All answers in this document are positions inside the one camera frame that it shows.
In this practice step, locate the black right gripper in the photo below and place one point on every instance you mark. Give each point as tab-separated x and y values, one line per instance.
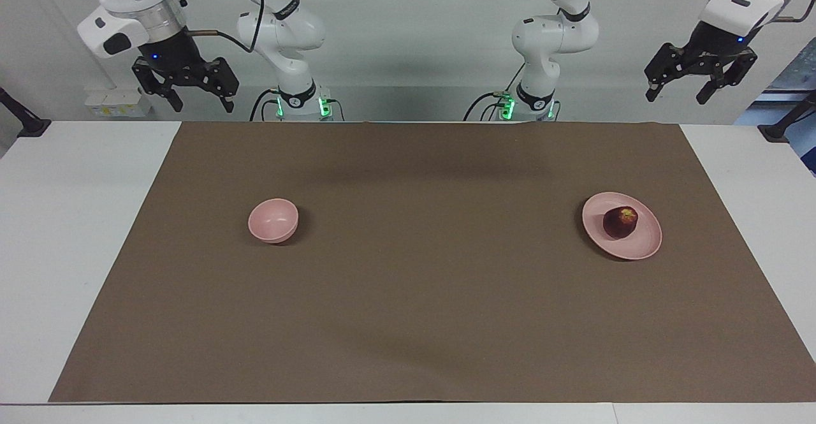
173	54

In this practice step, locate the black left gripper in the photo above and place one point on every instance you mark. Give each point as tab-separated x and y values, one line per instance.
714	51

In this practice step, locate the dark red apple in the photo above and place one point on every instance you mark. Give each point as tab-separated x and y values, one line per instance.
619	223

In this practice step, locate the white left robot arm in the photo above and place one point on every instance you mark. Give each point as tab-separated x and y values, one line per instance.
548	35

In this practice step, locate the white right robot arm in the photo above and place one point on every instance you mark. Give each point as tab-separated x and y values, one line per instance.
288	29

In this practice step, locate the pink bowl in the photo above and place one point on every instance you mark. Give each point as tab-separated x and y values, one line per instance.
273	220

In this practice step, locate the pink plate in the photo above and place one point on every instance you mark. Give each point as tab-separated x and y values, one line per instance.
641	239

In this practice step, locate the black table clamp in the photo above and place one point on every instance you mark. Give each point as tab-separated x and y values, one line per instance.
29	124
781	127

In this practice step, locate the blue panel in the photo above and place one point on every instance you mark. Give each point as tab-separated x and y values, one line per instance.
797	73

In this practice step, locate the brown table mat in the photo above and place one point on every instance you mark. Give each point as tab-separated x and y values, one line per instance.
408	296

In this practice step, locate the white wall socket box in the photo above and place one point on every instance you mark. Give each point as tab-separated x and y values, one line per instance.
118	102

